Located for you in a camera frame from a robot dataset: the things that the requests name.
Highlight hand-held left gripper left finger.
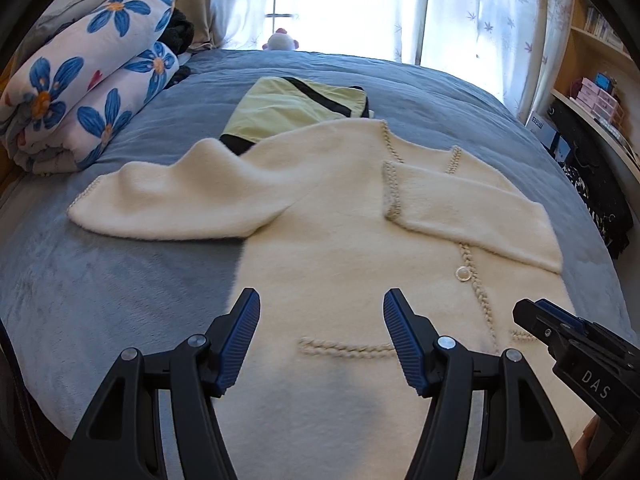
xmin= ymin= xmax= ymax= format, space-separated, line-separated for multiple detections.
xmin=59 ymin=287 xmax=262 ymax=480

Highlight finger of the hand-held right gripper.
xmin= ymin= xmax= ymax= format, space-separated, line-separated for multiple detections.
xmin=512 ymin=298 xmax=592 ymax=359

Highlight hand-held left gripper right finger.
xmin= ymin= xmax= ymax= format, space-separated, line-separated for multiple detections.
xmin=382 ymin=288 xmax=573 ymax=480

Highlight cream fluffy knit cardigan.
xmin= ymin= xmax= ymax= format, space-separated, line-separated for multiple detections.
xmin=66 ymin=119 xmax=601 ymax=480

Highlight dark clothes pile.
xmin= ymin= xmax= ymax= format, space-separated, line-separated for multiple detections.
xmin=160 ymin=7 xmax=197 ymax=86

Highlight grey-blue plush bed blanket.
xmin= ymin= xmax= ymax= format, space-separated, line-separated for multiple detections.
xmin=0 ymin=49 xmax=626 ymax=441

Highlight black and white patterned cloth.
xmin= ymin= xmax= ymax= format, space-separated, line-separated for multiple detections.
xmin=562 ymin=162 xmax=617 ymax=247

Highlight black bag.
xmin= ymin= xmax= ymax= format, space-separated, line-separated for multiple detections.
xmin=545 ymin=105 xmax=636 ymax=257

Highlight white cardboard box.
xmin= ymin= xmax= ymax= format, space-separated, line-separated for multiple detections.
xmin=525 ymin=110 xmax=558 ymax=147

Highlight pink mini drawer organizer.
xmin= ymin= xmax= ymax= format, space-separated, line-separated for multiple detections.
xmin=570 ymin=77 xmax=626 ymax=122

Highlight yellow-green garment with black trim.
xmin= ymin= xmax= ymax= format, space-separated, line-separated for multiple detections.
xmin=219 ymin=76 xmax=373 ymax=156

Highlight row of books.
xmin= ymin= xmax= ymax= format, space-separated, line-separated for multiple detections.
xmin=582 ymin=5 xmax=627 ymax=52

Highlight pink and white plush toy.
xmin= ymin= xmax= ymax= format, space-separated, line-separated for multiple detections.
xmin=262 ymin=28 xmax=299 ymax=52

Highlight blue flower print rolled blanket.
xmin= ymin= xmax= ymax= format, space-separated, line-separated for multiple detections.
xmin=0 ymin=0 xmax=181 ymax=176

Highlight sheer white leaf-print curtain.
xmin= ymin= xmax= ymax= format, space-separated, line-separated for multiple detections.
xmin=210 ymin=0 xmax=576 ymax=126

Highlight wooden wall shelf unit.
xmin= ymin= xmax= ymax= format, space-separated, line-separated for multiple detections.
xmin=520 ymin=0 xmax=640 ymax=186

